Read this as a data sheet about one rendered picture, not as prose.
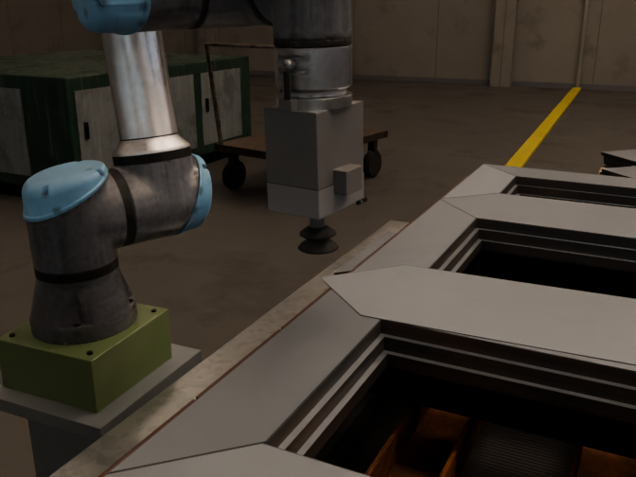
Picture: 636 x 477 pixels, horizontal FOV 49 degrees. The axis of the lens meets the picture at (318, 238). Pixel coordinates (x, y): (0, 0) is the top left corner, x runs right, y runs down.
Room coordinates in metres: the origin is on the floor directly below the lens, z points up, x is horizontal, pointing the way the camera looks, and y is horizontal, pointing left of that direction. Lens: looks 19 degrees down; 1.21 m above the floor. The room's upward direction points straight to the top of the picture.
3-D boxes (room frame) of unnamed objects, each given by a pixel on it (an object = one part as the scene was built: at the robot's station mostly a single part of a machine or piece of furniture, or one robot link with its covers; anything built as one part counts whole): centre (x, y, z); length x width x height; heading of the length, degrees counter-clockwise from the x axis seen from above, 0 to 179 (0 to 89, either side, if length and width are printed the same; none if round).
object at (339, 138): (0.68, -0.01, 1.07); 0.10 x 0.09 x 0.16; 55
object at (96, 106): (5.46, 1.84, 0.40); 2.03 x 1.86 x 0.80; 153
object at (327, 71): (0.69, 0.01, 1.15); 0.08 x 0.08 x 0.05
